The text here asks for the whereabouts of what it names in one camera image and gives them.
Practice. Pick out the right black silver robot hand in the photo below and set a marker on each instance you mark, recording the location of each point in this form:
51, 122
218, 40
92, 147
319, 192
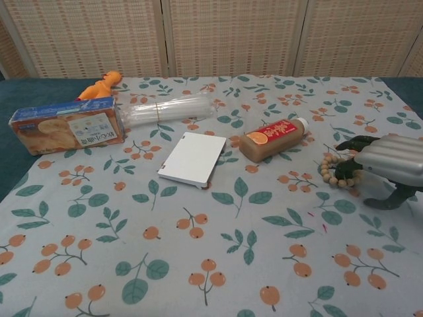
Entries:
393, 158

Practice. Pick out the woven bamboo screen panel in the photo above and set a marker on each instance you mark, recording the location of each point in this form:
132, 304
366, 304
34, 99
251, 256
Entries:
414, 62
92, 36
231, 36
357, 36
11, 56

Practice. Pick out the brown drink bottle red label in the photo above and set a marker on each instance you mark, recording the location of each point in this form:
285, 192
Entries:
271, 138

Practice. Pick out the white rectangular board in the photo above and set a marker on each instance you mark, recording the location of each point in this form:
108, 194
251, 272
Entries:
193, 158

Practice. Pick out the floral leaf fruit tablecloth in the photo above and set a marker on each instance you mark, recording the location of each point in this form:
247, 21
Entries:
198, 237

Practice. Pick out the clear plastic straw bundle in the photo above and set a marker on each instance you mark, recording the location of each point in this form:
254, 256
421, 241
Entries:
178, 107

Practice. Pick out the tan rubber band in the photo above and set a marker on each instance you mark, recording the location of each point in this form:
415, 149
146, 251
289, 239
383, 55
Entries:
158, 110

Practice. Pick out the orange rubber chicken toy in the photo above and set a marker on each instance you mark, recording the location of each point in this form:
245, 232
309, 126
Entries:
99, 87

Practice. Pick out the blue biscuit box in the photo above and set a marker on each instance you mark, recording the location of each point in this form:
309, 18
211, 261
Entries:
59, 128

